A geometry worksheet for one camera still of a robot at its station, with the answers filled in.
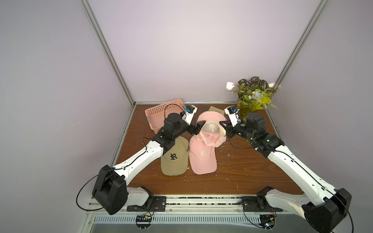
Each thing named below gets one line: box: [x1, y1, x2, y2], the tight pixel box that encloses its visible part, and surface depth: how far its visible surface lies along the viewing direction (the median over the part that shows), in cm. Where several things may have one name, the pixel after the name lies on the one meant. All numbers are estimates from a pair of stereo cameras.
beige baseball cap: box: [160, 135, 190, 177], surface depth 87 cm
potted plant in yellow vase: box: [232, 76, 278, 122], surface depth 100 cm
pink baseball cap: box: [188, 134, 218, 175], surface depth 87 cm
